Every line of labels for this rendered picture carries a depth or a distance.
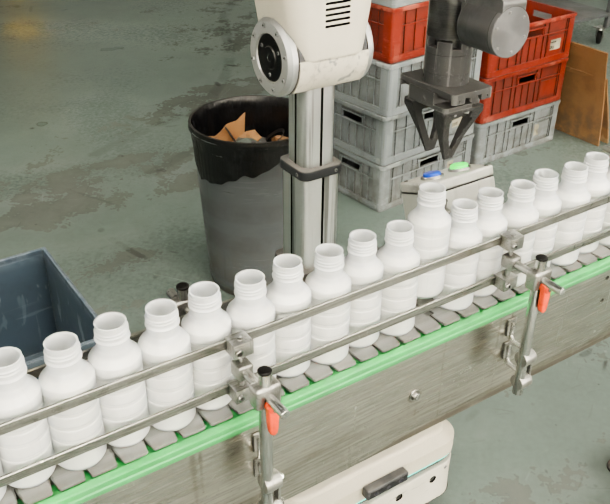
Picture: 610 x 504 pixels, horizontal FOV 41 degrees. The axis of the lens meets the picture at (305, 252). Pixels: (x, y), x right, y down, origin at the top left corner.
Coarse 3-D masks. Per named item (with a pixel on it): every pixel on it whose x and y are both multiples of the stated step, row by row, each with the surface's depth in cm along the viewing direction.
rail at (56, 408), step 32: (544, 224) 122; (448, 256) 112; (384, 288) 108; (480, 288) 120; (288, 320) 100; (384, 320) 111; (192, 352) 94; (320, 352) 106; (128, 384) 90; (32, 416) 85; (160, 416) 95; (0, 480) 86
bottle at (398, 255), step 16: (400, 224) 111; (400, 240) 108; (384, 256) 110; (400, 256) 109; (416, 256) 110; (384, 272) 110; (400, 272) 109; (400, 288) 111; (416, 288) 113; (384, 304) 113; (400, 304) 112
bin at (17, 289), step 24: (0, 264) 142; (24, 264) 144; (48, 264) 145; (0, 288) 144; (24, 288) 146; (48, 288) 149; (72, 288) 134; (0, 312) 146; (24, 312) 149; (48, 312) 151; (72, 312) 139; (0, 336) 148; (24, 336) 151
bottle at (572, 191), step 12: (564, 168) 126; (576, 168) 127; (564, 180) 126; (576, 180) 125; (564, 192) 126; (576, 192) 126; (588, 192) 127; (564, 204) 126; (576, 204) 126; (576, 216) 127; (564, 228) 128; (576, 228) 128; (564, 240) 129; (576, 240) 130; (576, 252) 131; (564, 264) 132
